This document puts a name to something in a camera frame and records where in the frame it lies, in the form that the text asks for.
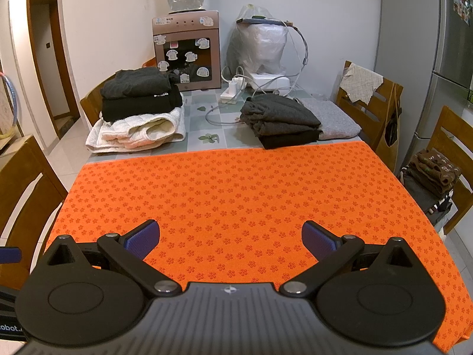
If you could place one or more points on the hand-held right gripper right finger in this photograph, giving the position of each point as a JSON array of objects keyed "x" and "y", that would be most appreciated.
[{"x": 317, "y": 238}]

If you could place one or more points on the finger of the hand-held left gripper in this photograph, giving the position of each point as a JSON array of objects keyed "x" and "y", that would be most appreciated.
[{"x": 9, "y": 255}]

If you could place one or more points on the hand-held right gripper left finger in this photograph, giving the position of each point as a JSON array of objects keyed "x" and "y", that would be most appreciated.
[{"x": 142, "y": 238}]

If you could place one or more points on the dark grey shirt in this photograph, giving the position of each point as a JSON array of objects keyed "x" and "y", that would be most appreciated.
[{"x": 277, "y": 114}]

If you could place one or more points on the wooden chair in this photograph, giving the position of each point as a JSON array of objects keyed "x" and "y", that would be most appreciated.
[
  {"x": 92, "y": 103},
  {"x": 22, "y": 162},
  {"x": 149, "y": 63},
  {"x": 382, "y": 92},
  {"x": 449, "y": 125}
]

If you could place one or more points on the orange patterned mat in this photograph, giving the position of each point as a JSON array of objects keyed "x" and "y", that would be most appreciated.
[{"x": 236, "y": 192}]

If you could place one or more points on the black folded garment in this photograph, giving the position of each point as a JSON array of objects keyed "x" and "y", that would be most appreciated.
[
  {"x": 288, "y": 140},
  {"x": 140, "y": 107}
]

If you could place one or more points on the brown paper bag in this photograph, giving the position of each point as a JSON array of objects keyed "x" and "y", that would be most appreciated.
[{"x": 388, "y": 155}]

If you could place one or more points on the white quilted blanket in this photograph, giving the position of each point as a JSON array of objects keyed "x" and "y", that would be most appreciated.
[{"x": 129, "y": 129}]

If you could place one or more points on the dark grey folded garment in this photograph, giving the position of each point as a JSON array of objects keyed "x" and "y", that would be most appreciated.
[
  {"x": 417, "y": 192},
  {"x": 133, "y": 81}
]

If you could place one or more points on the light grey folded garment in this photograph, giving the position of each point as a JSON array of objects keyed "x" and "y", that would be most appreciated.
[{"x": 332, "y": 118}]

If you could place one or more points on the black white striped garment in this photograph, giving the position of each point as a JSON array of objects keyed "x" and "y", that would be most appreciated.
[{"x": 441, "y": 207}]

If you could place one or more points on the leaf print tablecloth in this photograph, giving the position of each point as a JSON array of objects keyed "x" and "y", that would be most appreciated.
[{"x": 192, "y": 118}]

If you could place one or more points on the brown patterned garment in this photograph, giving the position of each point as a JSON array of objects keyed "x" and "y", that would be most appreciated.
[{"x": 436, "y": 170}]

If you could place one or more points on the colourful hula hoop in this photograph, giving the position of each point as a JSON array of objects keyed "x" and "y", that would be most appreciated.
[{"x": 15, "y": 107}]

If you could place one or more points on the beige cloth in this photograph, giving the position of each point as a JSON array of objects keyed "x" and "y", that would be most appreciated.
[{"x": 360, "y": 81}]

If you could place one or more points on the white small appliance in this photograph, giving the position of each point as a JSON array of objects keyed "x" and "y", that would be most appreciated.
[{"x": 271, "y": 81}]

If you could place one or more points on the white power strip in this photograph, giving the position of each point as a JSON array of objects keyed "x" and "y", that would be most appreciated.
[{"x": 231, "y": 98}]

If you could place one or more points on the white plug adapter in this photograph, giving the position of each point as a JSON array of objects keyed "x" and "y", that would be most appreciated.
[{"x": 234, "y": 85}]

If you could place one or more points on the translucent plastic bag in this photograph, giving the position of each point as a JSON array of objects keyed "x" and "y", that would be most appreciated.
[{"x": 258, "y": 44}]

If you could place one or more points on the wooden doorway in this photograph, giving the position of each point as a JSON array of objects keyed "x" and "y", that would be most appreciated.
[{"x": 63, "y": 44}]

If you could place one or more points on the brown tray with shells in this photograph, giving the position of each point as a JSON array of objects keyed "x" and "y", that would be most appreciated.
[{"x": 192, "y": 26}]

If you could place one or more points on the silver refrigerator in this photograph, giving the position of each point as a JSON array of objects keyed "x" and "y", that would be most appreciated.
[{"x": 451, "y": 44}]

